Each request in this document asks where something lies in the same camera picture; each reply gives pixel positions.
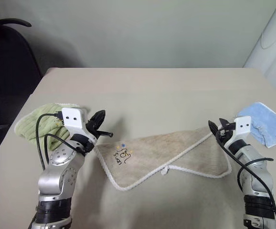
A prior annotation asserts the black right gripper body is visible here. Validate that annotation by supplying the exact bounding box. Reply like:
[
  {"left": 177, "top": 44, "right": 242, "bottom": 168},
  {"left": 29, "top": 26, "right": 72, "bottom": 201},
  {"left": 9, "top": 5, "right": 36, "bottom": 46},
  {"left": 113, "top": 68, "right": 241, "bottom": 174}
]
[{"left": 218, "top": 122, "right": 236, "bottom": 145}]

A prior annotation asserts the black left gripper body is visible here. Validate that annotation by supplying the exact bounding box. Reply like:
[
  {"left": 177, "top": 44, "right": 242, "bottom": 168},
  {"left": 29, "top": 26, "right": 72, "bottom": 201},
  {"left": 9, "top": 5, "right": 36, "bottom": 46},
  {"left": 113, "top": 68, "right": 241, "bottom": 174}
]
[{"left": 85, "top": 120, "right": 101, "bottom": 144}]

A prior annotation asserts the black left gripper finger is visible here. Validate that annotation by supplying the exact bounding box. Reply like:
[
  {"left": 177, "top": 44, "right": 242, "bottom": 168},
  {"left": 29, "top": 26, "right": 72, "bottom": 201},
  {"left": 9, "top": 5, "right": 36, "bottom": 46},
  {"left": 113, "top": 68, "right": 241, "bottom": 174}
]
[
  {"left": 89, "top": 110, "right": 106, "bottom": 131},
  {"left": 96, "top": 131, "right": 114, "bottom": 139}
]

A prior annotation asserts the blue towel with white trim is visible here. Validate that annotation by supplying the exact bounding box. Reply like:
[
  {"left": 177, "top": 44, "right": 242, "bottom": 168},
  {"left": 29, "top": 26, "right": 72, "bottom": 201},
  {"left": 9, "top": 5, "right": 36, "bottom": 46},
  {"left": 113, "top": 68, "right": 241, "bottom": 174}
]
[{"left": 236, "top": 102, "right": 276, "bottom": 149}]

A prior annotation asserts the green ribbed towel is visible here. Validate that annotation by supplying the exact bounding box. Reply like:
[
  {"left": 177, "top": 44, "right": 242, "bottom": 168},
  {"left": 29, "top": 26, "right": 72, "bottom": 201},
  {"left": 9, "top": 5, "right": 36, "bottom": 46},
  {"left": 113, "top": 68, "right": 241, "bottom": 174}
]
[{"left": 14, "top": 102, "right": 91, "bottom": 152}]

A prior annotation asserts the beige towel with white trim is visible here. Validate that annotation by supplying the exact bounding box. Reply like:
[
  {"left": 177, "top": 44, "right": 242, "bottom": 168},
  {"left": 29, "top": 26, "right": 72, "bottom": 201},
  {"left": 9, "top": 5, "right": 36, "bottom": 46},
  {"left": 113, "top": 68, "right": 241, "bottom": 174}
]
[{"left": 94, "top": 126, "right": 233, "bottom": 192}]

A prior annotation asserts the white rounded cabinet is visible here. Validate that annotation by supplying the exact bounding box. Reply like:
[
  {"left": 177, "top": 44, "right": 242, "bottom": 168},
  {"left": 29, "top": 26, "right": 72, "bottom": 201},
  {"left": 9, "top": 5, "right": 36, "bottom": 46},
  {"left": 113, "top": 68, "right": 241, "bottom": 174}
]
[{"left": 244, "top": 0, "right": 276, "bottom": 107}]

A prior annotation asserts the black office chair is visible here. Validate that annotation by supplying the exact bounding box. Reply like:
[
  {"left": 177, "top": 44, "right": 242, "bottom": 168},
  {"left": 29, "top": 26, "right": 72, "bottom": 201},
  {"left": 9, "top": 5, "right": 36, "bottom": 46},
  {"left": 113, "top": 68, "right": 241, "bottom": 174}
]
[{"left": 0, "top": 19, "right": 43, "bottom": 170}]

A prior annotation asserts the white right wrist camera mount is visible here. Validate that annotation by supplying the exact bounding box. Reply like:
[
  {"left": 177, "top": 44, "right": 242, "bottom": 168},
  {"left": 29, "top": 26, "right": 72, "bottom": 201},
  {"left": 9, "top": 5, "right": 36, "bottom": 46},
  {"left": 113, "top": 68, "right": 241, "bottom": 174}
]
[{"left": 233, "top": 115, "right": 252, "bottom": 144}]

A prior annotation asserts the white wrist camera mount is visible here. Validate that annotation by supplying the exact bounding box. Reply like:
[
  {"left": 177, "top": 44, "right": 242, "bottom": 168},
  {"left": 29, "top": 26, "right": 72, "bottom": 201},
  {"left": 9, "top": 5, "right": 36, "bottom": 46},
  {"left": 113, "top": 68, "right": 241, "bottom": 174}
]
[
  {"left": 233, "top": 115, "right": 252, "bottom": 144},
  {"left": 61, "top": 107, "right": 88, "bottom": 138}
]

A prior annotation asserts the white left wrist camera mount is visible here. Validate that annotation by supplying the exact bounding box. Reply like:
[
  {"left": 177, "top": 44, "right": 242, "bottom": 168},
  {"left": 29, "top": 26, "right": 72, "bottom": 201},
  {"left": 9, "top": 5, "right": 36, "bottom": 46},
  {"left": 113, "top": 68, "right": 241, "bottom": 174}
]
[{"left": 61, "top": 107, "right": 88, "bottom": 138}]

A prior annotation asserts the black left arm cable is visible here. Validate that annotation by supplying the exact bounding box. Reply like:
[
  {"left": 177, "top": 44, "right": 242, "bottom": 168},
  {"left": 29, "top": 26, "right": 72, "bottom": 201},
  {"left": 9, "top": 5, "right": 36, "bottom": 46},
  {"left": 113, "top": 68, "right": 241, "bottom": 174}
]
[{"left": 35, "top": 111, "right": 92, "bottom": 170}]

